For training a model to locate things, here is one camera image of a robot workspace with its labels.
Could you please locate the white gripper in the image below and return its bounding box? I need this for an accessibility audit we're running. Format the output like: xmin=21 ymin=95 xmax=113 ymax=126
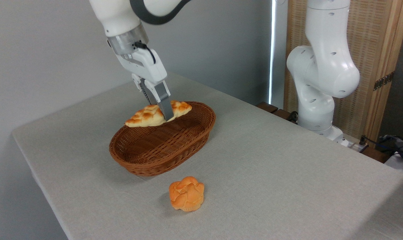
xmin=115 ymin=48 xmax=174 ymax=121

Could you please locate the long braided bread loaf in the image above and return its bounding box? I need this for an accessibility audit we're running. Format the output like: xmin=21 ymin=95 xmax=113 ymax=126
xmin=125 ymin=101 xmax=192 ymax=128

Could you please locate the round knotted bread bun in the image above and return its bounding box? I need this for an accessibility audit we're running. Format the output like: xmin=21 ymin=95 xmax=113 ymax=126
xmin=169 ymin=176 xmax=205 ymax=212

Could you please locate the brown wicker oval basket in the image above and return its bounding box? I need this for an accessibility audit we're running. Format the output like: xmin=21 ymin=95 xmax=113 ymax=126
xmin=109 ymin=102 xmax=217 ymax=177

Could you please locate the vertical white light strip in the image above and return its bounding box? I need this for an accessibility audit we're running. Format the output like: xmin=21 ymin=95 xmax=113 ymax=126
xmin=269 ymin=0 xmax=277 ymax=105

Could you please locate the wooden rattan folding screen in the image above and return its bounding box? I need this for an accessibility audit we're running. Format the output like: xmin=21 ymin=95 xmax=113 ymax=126
xmin=285 ymin=0 xmax=403 ymax=144

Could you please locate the metal screen hinge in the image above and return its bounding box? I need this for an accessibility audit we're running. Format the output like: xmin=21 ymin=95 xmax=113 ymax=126
xmin=373 ymin=72 xmax=395 ymax=91

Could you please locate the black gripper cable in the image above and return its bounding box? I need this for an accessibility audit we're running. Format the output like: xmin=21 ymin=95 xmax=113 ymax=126
xmin=134 ymin=41 xmax=156 ymax=64

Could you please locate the black power plug and cable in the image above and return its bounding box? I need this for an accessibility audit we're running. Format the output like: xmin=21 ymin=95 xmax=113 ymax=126
xmin=359 ymin=135 xmax=403 ymax=154

